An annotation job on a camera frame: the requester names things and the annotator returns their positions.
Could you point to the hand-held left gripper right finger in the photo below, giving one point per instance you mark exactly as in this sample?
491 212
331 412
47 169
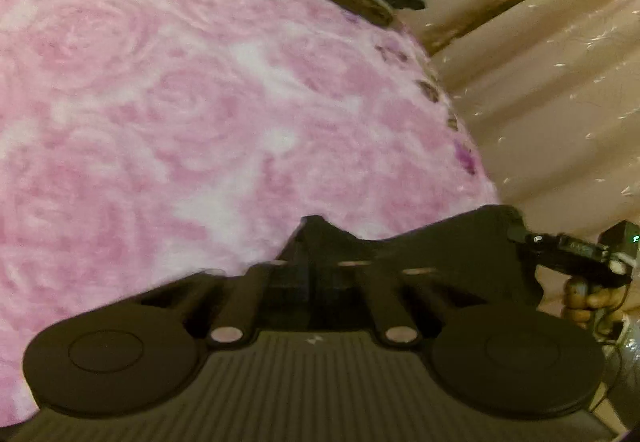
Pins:
381 298

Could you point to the black garment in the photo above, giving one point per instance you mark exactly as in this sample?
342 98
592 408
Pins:
450 252

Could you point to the pink rose-patterned blanket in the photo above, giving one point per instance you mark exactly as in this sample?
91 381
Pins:
190 121

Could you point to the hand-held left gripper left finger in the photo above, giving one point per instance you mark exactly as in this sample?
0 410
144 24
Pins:
249 289

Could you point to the person's right hand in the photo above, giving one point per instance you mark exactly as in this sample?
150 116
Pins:
582 302

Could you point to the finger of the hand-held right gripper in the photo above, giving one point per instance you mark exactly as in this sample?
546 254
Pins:
560 254

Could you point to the beige patterned curtain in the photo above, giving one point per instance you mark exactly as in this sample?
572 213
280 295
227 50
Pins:
545 71

